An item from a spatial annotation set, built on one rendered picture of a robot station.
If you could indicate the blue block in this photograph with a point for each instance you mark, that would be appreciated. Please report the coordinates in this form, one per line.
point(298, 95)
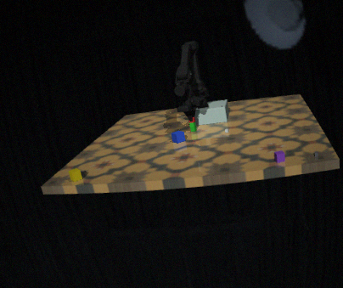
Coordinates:
point(178, 137)

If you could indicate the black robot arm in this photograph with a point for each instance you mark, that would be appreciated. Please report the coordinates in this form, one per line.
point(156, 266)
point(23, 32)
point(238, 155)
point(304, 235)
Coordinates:
point(185, 75)

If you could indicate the small purple block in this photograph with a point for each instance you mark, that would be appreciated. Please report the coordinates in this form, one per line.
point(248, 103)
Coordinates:
point(279, 156)

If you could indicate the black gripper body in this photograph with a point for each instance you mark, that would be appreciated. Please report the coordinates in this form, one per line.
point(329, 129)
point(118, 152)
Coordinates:
point(186, 106)

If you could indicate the small yellow block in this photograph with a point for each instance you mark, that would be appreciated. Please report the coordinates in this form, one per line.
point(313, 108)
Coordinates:
point(75, 175)

